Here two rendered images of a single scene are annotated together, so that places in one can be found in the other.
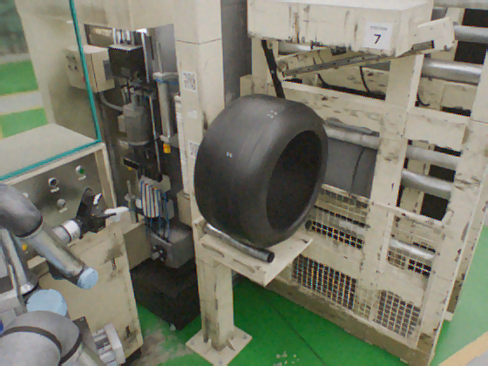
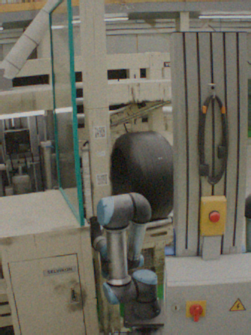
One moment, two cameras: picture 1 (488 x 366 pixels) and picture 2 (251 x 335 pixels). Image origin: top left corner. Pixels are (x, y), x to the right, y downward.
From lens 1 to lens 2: 215 cm
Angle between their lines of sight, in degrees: 53
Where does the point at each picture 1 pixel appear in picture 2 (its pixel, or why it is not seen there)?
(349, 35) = (161, 94)
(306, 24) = (138, 93)
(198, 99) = (106, 142)
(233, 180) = (169, 170)
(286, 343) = not seen: hidden behind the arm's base
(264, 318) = not seen: hidden behind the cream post
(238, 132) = (155, 146)
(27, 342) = not seen: outside the picture
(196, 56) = (106, 114)
